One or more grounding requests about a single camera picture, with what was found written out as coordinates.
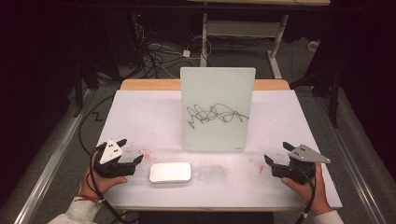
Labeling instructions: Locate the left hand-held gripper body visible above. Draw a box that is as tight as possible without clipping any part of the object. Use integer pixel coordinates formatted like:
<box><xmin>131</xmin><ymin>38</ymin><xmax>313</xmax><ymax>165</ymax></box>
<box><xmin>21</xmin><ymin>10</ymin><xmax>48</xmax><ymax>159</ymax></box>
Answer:
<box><xmin>92</xmin><ymin>139</ymin><xmax>138</xmax><ymax>179</ymax></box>

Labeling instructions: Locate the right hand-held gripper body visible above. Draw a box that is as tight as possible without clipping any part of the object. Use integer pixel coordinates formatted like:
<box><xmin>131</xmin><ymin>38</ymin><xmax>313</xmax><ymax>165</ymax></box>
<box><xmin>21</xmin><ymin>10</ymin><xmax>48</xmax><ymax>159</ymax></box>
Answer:
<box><xmin>271</xmin><ymin>144</ymin><xmax>332</xmax><ymax>185</ymax></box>

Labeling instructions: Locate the white board eraser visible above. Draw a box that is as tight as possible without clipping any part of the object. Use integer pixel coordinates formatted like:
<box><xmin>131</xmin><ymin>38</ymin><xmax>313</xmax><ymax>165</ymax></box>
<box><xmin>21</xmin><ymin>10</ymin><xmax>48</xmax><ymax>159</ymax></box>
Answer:
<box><xmin>148</xmin><ymin>161</ymin><xmax>192</xmax><ymax>184</ymax></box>

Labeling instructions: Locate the small whiteboard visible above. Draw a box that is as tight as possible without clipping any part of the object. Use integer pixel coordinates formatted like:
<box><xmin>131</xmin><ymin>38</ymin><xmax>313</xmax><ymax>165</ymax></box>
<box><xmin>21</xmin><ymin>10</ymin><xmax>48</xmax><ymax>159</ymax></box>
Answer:
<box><xmin>179</xmin><ymin>66</ymin><xmax>257</xmax><ymax>153</ymax></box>

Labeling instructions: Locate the person's left hand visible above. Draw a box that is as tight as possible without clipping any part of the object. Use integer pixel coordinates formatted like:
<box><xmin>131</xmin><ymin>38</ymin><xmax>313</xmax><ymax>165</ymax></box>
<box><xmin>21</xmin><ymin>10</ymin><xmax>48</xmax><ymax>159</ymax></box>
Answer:
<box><xmin>81</xmin><ymin>152</ymin><xmax>129</xmax><ymax>200</ymax></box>

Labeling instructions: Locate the person's right hand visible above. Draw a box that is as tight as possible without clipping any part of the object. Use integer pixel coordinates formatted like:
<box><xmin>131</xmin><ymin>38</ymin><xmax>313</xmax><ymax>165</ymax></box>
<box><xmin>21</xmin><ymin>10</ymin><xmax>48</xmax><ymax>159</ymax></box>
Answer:
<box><xmin>280</xmin><ymin>161</ymin><xmax>332</xmax><ymax>217</ymax></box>

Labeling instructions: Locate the white table mat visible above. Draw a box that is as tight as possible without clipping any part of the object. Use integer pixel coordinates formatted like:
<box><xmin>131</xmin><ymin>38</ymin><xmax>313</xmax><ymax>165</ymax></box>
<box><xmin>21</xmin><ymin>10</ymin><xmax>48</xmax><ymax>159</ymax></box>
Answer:
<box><xmin>92</xmin><ymin>89</ymin><xmax>344</xmax><ymax>210</ymax></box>

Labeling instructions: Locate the black metal stand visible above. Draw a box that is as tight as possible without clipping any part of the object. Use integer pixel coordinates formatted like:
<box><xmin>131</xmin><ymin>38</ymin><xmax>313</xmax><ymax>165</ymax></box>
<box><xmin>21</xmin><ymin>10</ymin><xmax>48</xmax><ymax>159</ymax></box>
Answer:
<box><xmin>290</xmin><ymin>62</ymin><xmax>340</xmax><ymax>129</ymax></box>
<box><xmin>73</xmin><ymin>62</ymin><xmax>101</xmax><ymax>118</ymax></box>

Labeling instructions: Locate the wooden table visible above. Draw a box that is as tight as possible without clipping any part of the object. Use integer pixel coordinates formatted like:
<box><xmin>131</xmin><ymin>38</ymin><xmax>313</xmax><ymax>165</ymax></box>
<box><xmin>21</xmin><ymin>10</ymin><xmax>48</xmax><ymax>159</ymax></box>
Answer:
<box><xmin>120</xmin><ymin>78</ymin><xmax>291</xmax><ymax>91</ymax></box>

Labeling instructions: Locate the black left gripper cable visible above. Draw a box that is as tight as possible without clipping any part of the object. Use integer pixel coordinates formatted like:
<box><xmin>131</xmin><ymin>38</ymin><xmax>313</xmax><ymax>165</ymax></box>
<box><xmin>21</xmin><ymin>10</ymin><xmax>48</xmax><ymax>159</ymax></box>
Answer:
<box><xmin>88</xmin><ymin>144</ymin><xmax>139</xmax><ymax>224</ymax></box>

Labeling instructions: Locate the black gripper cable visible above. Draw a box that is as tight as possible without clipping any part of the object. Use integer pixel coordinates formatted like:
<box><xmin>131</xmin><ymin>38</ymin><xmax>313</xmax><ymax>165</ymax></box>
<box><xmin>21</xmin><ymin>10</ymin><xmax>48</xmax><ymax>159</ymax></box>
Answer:
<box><xmin>88</xmin><ymin>144</ymin><xmax>139</xmax><ymax>224</ymax></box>
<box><xmin>293</xmin><ymin>166</ymin><xmax>317</xmax><ymax>224</ymax></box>

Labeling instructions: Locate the red wrist bracelet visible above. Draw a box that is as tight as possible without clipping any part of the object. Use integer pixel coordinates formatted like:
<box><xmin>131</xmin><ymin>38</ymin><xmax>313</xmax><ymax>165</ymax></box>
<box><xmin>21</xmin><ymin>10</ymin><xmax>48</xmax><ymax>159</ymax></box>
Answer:
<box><xmin>74</xmin><ymin>194</ymin><xmax>102</xmax><ymax>205</ymax></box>

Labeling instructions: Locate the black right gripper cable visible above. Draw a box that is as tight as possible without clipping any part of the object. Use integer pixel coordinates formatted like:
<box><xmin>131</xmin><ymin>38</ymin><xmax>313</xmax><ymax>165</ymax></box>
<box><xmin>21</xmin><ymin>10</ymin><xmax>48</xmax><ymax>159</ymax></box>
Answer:
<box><xmin>293</xmin><ymin>166</ymin><xmax>317</xmax><ymax>224</ymax></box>

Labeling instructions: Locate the black floor cable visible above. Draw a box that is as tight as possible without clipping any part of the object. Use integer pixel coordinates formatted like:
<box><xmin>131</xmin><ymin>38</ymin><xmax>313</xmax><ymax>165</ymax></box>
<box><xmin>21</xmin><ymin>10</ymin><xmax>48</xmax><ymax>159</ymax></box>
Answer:
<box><xmin>78</xmin><ymin>94</ymin><xmax>115</xmax><ymax>157</ymax></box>

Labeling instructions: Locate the metal floor rail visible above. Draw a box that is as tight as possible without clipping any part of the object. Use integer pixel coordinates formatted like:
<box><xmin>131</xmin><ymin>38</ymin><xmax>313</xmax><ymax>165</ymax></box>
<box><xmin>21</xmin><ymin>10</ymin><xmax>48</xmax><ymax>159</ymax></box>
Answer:
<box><xmin>314</xmin><ymin>90</ymin><xmax>387</xmax><ymax>224</ymax></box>
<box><xmin>13</xmin><ymin>90</ymin><xmax>94</xmax><ymax>224</ymax></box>

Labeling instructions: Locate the tangle of floor cables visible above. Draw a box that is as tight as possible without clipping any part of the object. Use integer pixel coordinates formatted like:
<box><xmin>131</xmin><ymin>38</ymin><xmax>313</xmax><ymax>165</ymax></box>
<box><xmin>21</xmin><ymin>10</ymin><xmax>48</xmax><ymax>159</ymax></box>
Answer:
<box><xmin>134</xmin><ymin>21</ymin><xmax>194</xmax><ymax>78</ymax></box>

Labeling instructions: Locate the white metal desk frame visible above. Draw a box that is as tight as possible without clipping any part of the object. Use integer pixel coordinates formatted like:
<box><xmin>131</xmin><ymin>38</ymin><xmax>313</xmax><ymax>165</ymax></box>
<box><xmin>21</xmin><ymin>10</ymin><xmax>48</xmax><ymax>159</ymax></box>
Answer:
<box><xmin>199</xmin><ymin>12</ymin><xmax>289</xmax><ymax>79</ymax></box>

